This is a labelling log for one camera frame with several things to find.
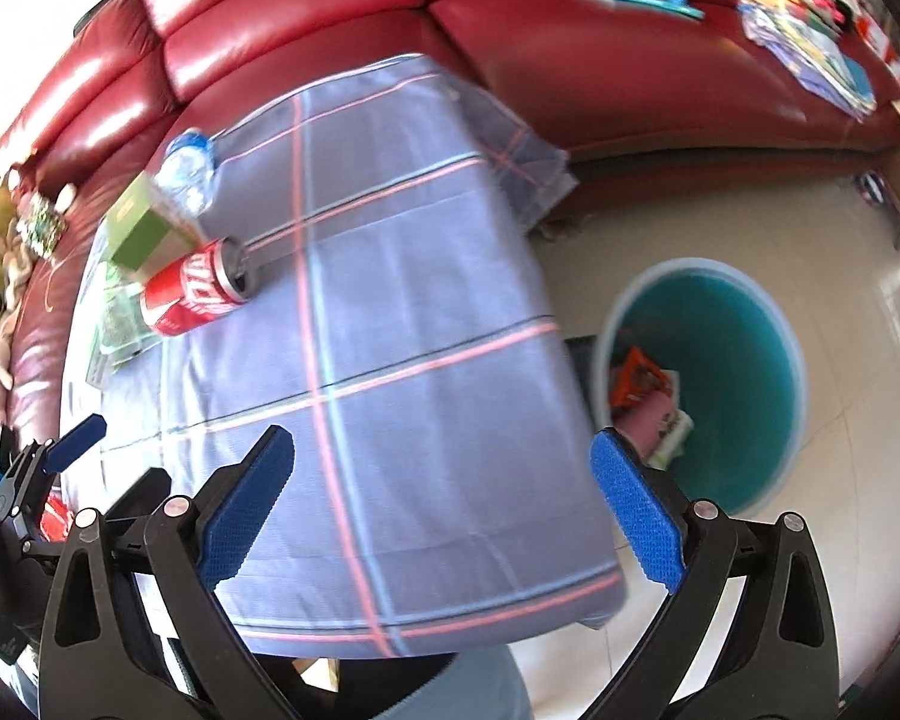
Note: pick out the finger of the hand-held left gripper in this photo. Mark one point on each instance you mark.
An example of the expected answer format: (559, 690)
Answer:
(146, 491)
(79, 441)

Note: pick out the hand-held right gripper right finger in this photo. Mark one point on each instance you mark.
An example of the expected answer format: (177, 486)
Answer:
(637, 510)

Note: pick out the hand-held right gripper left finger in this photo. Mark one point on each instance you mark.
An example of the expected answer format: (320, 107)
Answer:
(244, 510)

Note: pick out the pink paper cup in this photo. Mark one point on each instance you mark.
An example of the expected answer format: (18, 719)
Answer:
(645, 420)

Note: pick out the orange snack packet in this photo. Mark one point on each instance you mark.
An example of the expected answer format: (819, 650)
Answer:
(637, 379)

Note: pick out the teal plastic basin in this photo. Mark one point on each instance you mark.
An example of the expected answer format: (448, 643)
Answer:
(735, 360)

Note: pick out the red soda can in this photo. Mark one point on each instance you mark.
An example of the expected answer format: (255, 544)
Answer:
(187, 289)

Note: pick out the green cardboard box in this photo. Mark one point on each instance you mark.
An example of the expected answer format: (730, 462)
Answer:
(150, 232)

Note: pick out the clear plastic water bottle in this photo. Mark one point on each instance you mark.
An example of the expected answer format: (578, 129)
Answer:
(184, 165)

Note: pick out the red printed packet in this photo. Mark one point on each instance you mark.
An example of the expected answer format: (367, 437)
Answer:
(54, 514)

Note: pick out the beige plush toy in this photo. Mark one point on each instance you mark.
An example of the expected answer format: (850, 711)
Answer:
(4, 360)

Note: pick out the grey plaid tablecloth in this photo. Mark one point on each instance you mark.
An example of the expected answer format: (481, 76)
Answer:
(420, 390)

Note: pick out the jar of colourful beads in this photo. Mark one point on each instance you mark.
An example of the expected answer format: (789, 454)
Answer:
(41, 229)

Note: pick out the small white object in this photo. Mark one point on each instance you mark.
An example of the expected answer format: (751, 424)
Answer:
(65, 196)

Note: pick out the small ball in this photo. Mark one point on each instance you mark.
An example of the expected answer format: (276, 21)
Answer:
(870, 188)

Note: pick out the red leather sofa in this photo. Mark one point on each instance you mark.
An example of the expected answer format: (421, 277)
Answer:
(307, 15)

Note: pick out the pile of colourful papers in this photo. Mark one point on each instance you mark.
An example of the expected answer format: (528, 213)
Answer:
(802, 45)

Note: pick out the light wooden frame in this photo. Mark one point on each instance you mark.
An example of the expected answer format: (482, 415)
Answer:
(315, 673)

